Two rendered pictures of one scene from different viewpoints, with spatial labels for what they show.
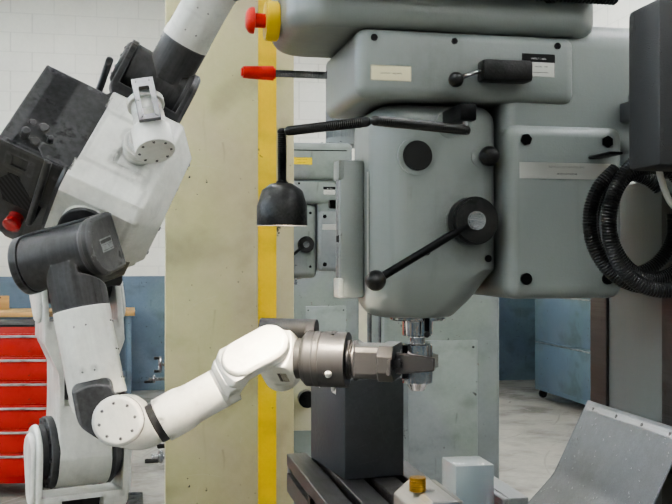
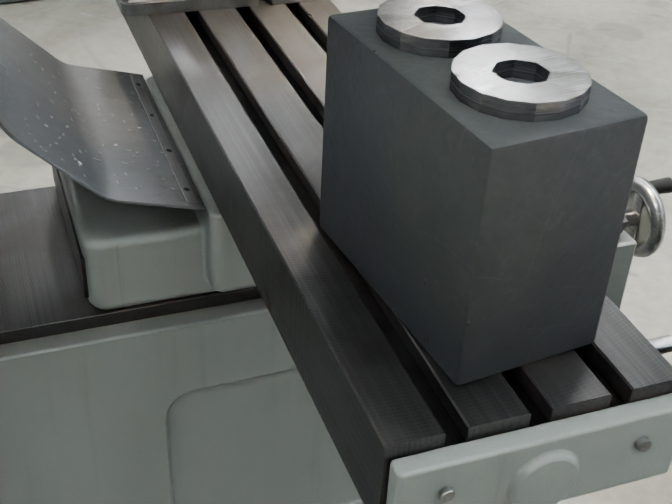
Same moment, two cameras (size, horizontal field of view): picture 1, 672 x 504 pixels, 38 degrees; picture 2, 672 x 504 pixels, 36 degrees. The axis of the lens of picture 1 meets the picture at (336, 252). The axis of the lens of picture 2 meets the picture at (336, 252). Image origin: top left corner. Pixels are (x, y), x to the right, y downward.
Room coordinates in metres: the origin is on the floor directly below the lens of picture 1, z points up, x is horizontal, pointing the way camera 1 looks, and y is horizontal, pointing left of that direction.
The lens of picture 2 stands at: (2.58, -0.24, 1.46)
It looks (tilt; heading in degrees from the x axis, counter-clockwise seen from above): 35 degrees down; 170
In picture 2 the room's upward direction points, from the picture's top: 3 degrees clockwise
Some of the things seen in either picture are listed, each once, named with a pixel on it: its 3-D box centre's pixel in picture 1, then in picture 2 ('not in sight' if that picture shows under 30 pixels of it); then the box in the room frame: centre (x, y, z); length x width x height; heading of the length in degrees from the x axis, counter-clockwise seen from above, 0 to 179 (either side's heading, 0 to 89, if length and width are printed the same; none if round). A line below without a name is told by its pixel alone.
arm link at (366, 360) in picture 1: (359, 361); not in sight; (1.54, -0.04, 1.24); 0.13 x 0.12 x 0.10; 168
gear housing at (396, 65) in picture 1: (443, 80); not in sight; (1.53, -0.17, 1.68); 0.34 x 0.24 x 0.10; 102
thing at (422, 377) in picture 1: (417, 366); not in sight; (1.53, -0.13, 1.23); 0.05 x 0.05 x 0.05
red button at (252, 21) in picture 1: (256, 20); not in sight; (1.47, 0.12, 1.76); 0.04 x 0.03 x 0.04; 12
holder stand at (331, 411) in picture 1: (355, 416); (461, 170); (1.95, -0.04, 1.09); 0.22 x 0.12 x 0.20; 18
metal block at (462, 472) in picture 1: (467, 483); not in sight; (1.30, -0.17, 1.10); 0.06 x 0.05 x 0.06; 11
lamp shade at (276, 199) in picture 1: (282, 203); not in sight; (1.38, 0.08, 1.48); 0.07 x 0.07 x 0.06
